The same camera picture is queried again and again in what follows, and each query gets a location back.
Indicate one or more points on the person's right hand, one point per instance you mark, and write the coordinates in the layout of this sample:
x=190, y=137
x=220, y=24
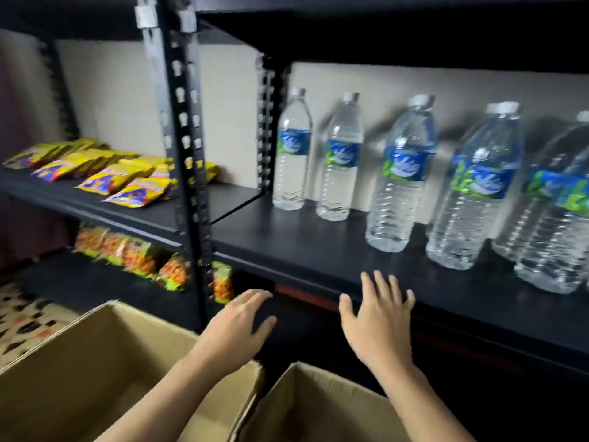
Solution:
x=379, y=333

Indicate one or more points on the person's left hand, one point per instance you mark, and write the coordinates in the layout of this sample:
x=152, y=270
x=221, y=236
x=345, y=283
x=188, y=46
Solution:
x=230, y=333

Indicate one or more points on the person's right middle finger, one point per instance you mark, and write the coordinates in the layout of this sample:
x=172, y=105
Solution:
x=382, y=287

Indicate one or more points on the person's right little finger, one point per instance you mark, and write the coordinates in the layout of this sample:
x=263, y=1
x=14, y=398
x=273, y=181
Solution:
x=408, y=302

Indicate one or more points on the person's right thumb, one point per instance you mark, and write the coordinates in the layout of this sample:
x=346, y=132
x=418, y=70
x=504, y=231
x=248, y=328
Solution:
x=347, y=308

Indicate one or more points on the person's left thumb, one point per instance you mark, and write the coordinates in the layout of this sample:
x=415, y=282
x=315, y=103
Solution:
x=266, y=330

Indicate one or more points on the person's right forearm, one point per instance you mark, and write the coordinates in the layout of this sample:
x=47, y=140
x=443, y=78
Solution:
x=423, y=409

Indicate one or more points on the person's left forearm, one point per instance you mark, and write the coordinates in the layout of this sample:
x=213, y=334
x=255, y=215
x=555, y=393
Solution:
x=161, y=405

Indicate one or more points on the black metal shelf rack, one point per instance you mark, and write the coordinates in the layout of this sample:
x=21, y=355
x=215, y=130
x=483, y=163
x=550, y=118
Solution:
x=138, y=217
x=322, y=253

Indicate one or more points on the orange green snack packet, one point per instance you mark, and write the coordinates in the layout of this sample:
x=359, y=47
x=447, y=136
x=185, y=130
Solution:
x=139, y=258
x=112, y=248
x=89, y=240
x=173, y=273
x=222, y=283

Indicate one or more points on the row of clear water bottles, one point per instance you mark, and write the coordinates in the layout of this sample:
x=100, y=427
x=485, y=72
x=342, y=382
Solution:
x=400, y=202

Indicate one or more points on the small open cardboard box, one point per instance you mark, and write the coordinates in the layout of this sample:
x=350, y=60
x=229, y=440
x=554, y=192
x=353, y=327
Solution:
x=317, y=409

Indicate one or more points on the large open cardboard box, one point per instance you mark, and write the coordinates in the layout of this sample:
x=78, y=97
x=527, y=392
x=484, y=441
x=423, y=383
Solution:
x=69, y=363

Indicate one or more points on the pile of yellow snack packets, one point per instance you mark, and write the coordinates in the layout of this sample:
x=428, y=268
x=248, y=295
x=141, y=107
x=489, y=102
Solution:
x=115, y=177

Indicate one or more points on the white plastic post clip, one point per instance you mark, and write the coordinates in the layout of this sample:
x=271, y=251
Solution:
x=145, y=16
x=187, y=21

